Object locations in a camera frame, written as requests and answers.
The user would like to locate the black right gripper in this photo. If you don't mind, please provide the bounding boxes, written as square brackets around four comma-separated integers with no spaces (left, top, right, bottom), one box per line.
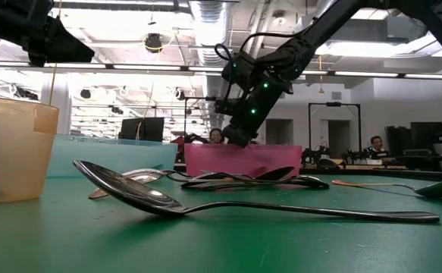
[215,64,295,149]

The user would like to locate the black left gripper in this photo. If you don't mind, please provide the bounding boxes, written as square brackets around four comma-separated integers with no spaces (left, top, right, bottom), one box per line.
[0,0,96,67]

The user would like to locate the long ceiling light strip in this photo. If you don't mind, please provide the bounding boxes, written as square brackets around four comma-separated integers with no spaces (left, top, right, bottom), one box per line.
[302,69,442,81]
[0,59,225,76]

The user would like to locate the person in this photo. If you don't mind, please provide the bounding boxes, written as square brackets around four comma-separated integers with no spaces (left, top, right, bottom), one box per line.
[207,127,226,146]
[367,135,391,160]

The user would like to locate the pink plastic bin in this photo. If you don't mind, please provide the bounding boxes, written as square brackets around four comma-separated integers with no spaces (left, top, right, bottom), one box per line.
[183,143,303,177]

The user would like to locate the black ceiling-hung device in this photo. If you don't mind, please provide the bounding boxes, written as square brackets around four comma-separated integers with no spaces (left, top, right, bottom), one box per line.
[143,33,164,54]

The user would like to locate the black computer monitor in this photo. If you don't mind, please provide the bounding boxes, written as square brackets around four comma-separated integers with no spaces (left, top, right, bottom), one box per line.
[118,116,165,144]

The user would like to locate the teal translucent plastic bin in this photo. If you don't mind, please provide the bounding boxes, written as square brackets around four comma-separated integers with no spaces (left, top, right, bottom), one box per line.
[46,134,179,178]

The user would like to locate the orange translucent plastic bin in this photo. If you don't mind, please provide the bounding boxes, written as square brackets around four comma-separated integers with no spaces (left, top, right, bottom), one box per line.
[0,94,60,205]

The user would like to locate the black background equipment rack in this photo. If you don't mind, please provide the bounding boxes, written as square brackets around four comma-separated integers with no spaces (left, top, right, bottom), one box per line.
[385,121,442,170]

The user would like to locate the green table mat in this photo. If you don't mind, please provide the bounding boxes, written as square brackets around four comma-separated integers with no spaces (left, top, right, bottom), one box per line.
[0,172,442,273]

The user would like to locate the yellow hanging strap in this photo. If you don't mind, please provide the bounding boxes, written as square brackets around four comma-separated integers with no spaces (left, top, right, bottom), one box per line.
[48,62,61,108]

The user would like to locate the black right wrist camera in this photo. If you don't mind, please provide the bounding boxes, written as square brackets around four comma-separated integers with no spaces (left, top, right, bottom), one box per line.
[220,50,259,96]

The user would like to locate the black metal gantry frame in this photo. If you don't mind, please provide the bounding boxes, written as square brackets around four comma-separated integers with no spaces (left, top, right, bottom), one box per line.
[307,101,362,168]

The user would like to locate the orange-handled silver spoon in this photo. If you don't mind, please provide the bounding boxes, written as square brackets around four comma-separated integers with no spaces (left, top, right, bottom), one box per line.
[332,174,442,199]
[87,168,252,201]

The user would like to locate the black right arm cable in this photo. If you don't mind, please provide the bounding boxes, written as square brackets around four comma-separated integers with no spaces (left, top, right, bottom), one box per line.
[215,32,305,61]

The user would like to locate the silver ventilation duct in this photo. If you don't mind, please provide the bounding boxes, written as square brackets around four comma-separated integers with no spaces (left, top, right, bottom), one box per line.
[189,0,232,98]

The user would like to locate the black aluminium table frame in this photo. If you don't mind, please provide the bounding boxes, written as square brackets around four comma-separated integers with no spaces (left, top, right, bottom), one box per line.
[299,168,442,181]

